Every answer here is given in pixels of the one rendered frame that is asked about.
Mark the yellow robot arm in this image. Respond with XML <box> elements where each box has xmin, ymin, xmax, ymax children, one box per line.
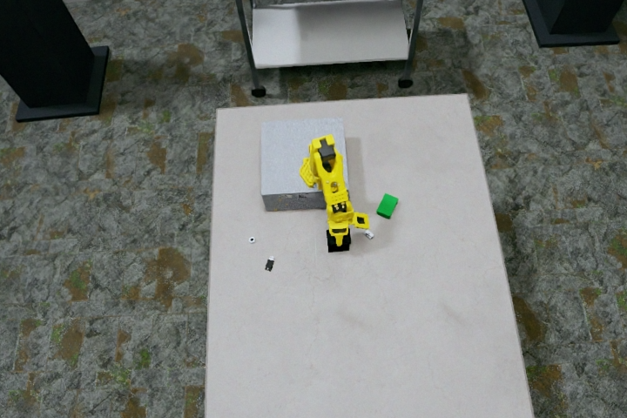
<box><xmin>300</xmin><ymin>135</ymin><xmax>354</xmax><ymax>222</ymax></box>

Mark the green rectangular block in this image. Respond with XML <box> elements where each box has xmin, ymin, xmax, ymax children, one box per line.
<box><xmin>376</xmin><ymin>193</ymin><xmax>398</xmax><ymax>218</ymax></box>

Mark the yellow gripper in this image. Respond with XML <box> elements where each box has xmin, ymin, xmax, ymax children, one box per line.
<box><xmin>327</xmin><ymin>212</ymin><xmax>369</xmax><ymax>246</ymax></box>

